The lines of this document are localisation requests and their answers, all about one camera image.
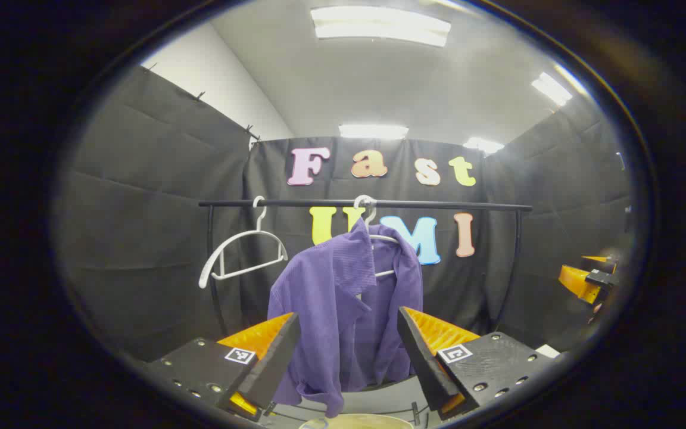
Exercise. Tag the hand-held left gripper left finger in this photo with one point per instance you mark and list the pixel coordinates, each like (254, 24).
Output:
(277, 357)

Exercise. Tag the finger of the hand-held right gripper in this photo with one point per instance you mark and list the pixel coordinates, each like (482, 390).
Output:
(575, 283)
(599, 262)

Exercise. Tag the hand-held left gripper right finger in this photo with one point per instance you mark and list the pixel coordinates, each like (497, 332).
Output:
(420, 357)

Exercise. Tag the beige laundry hamper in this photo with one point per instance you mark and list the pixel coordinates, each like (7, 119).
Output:
(367, 422)

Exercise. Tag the white plastic clothes hanger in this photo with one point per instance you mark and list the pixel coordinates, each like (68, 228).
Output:
(209, 271)
(383, 238)

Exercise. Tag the black metal clothes rack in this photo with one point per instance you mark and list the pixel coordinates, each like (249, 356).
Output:
(319, 204)

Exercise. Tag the black backdrop cloth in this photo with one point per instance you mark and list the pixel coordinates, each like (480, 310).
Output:
(140, 238)

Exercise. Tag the large ceiling light panel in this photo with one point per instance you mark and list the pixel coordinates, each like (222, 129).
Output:
(379, 25)

